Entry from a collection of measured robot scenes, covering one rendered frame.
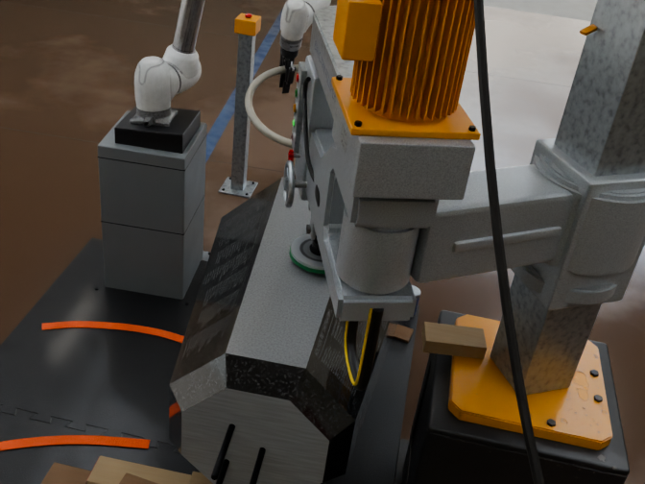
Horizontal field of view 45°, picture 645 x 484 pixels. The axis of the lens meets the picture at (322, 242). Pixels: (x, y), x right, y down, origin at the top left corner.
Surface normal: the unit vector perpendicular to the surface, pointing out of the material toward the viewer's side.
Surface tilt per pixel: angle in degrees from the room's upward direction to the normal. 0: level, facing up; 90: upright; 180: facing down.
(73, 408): 0
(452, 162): 90
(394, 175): 90
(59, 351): 0
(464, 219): 90
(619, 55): 90
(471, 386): 0
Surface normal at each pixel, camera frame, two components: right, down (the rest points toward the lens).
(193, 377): -0.59, -0.28
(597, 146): -0.94, 0.09
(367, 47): 0.14, 0.55
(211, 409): -0.15, 0.53
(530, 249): 0.39, 0.54
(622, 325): 0.11, -0.83
